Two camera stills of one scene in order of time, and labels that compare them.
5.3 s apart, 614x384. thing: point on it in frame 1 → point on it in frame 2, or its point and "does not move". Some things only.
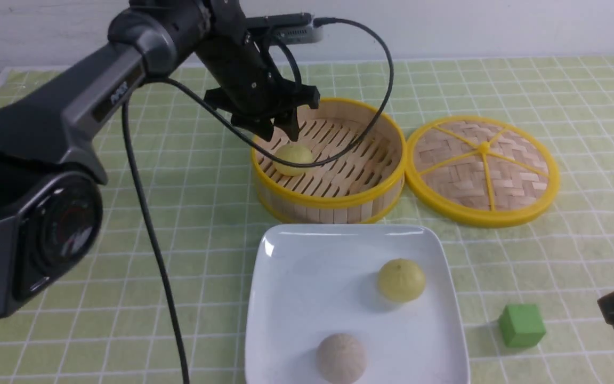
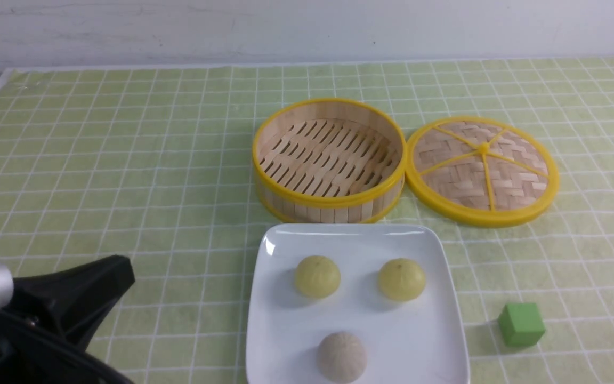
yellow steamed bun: x=294 y=153 → x=317 y=276
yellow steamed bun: x=401 y=280 does not move
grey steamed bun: x=341 y=358 does not move
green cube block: x=522 y=325 does not move
